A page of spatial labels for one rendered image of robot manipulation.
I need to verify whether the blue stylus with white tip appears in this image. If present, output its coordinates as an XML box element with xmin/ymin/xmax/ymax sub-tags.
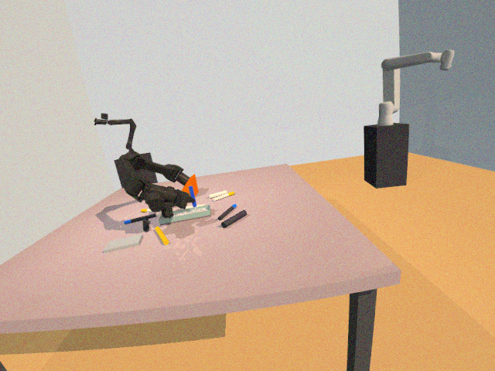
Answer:
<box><xmin>188</xmin><ymin>186</ymin><xmax>196</xmax><ymax>210</ymax></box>

